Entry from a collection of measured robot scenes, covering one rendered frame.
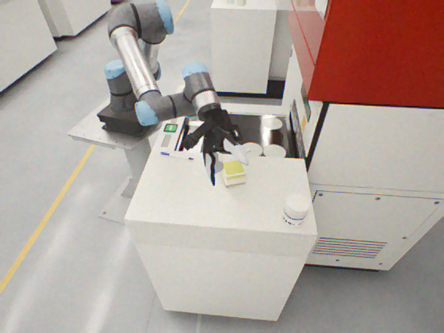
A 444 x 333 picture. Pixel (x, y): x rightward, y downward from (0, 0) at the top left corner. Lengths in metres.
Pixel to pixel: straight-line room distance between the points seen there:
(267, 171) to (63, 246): 1.61
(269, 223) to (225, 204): 0.16
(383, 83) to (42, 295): 2.06
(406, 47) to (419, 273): 1.60
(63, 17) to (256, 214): 5.05
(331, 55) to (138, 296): 1.62
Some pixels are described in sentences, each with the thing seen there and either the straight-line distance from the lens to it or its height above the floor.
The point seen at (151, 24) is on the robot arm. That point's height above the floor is 1.39.
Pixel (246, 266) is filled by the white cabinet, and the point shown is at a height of 0.71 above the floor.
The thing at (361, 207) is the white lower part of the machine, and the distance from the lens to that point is 1.43.
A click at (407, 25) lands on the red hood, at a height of 1.47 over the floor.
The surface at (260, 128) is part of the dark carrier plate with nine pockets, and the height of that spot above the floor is 0.90.
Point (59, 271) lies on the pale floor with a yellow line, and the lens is 2.13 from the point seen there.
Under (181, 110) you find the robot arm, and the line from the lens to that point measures 0.87.
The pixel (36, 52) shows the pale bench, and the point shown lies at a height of 0.21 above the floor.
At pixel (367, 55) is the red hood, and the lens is 0.94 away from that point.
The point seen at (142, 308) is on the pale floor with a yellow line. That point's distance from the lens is 1.84.
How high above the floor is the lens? 1.71
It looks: 45 degrees down
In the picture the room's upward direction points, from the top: straight up
